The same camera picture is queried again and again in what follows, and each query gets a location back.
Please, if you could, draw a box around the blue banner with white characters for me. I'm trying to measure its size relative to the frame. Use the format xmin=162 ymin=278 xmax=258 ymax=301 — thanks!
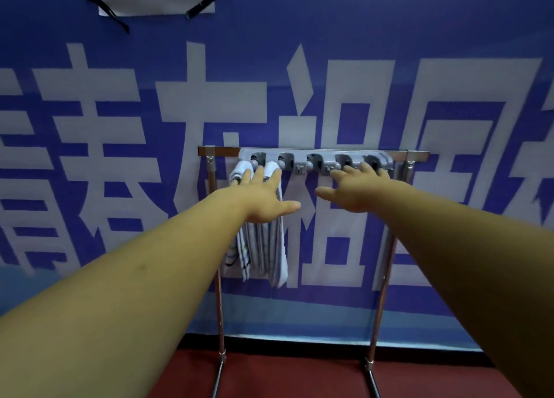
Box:
xmin=0 ymin=0 xmax=554 ymax=351

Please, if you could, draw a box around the grey plastic clip strip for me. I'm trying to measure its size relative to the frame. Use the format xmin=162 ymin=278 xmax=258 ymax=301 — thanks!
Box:
xmin=238 ymin=147 xmax=395 ymax=177

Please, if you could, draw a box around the person's right hand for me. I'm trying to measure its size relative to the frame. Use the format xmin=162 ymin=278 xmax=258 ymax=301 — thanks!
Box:
xmin=315 ymin=162 xmax=403 ymax=215

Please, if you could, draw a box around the plain light blue towel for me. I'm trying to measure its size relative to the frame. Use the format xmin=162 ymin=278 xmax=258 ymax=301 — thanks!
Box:
xmin=255 ymin=161 xmax=289 ymax=289

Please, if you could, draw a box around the striped light blue towel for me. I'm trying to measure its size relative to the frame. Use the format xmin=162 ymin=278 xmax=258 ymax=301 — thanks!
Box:
xmin=224 ymin=159 xmax=260 ymax=281

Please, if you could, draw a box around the person's left hand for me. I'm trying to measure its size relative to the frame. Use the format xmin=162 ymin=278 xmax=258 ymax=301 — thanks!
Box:
xmin=224 ymin=165 xmax=302 ymax=224

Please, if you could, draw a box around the person's left forearm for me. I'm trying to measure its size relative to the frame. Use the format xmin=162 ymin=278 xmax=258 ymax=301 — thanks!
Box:
xmin=0 ymin=187 xmax=252 ymax=398

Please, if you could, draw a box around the metal towel rack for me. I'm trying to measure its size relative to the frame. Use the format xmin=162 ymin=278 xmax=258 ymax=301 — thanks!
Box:
xmin=197 ymin=145 xmax=430 ymax=398

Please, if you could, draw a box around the person's right forearm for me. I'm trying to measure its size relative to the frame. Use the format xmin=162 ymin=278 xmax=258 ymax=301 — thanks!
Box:
xmin=379 ymin=183 xmax=554 ymax=398

